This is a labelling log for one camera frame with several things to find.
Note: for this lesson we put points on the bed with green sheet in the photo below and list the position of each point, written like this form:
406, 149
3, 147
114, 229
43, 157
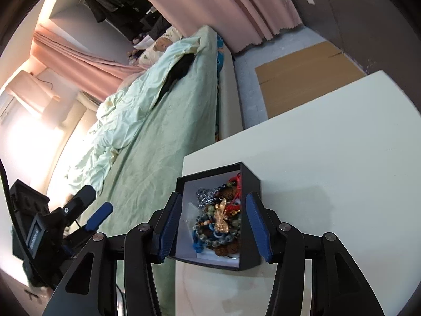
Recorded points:
158, 131

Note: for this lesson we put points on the pale green duvet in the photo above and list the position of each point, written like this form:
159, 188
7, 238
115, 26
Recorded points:
131, 105

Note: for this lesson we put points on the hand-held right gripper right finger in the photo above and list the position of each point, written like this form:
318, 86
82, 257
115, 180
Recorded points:
258, 227

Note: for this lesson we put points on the black jewelry box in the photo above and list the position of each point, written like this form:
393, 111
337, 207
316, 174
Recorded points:
189, 200

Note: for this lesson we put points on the narrow pink curtain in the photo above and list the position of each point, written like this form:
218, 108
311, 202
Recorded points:
82, 62

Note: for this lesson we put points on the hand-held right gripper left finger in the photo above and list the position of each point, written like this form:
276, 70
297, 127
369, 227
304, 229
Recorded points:
169, 227

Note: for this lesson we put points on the gold dragonfly brooch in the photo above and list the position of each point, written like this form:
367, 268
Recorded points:
223, 215

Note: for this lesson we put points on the blue charm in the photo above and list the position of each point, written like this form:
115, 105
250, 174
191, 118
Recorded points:
197, 242

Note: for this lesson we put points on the bear print pillow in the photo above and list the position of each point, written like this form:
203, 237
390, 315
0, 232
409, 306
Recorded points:
154, 47

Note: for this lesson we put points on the flat cardboard sheet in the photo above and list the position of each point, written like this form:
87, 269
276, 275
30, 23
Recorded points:
302, 79

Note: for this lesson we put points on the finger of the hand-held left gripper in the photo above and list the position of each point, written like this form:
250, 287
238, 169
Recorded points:
79, 200
100, 215

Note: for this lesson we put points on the dark hanging clothes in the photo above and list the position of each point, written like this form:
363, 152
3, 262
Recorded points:
102, 3

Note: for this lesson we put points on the black cloth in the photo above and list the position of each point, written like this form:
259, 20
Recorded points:
179, 70

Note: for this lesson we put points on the wide pink curtain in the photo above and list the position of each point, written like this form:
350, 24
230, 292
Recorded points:
230, 3

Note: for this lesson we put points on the white air conditioner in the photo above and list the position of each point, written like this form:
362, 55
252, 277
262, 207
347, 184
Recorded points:
26, 89

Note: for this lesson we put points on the plush toys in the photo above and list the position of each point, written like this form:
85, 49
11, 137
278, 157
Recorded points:
135, 52

